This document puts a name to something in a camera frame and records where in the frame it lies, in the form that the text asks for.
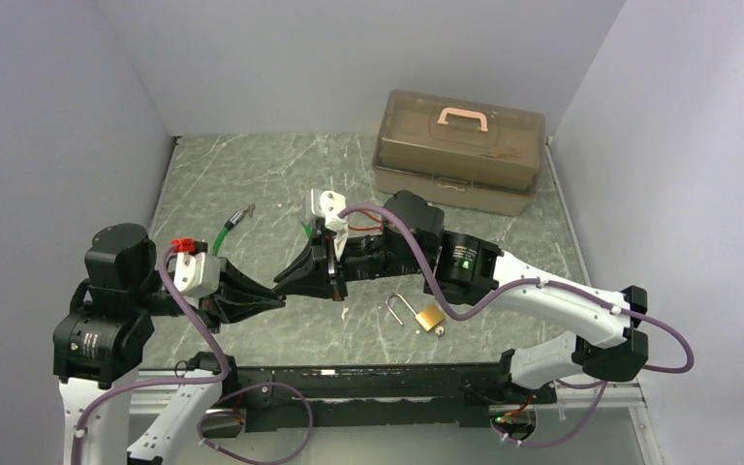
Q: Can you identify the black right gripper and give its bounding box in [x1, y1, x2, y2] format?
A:
[274, 226, 428, 300]

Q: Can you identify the green cable loop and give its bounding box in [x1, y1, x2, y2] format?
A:
[211, 208, 248, 258]

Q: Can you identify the red cable lock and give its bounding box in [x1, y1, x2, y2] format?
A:
[348, 210, 383, 233]

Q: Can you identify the brass padlock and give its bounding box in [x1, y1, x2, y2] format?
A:
[385, 293, 446, 333]

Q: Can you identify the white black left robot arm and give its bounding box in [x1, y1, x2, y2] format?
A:
[52, 223, 284, 464]

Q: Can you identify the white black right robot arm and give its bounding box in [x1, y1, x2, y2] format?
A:
[274, 189, 648, 402]

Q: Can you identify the beige plastic toolbox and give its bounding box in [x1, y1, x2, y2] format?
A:
[371, 90, 546, 216]

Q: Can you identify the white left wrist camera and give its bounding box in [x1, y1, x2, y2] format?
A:
[170, 237, 220, 299]

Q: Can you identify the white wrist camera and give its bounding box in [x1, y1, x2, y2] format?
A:
[170, 237, 220, 299]
[302, 188, 349, 260]

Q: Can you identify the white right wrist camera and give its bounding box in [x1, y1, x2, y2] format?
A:
[302, 188, 349, 260]

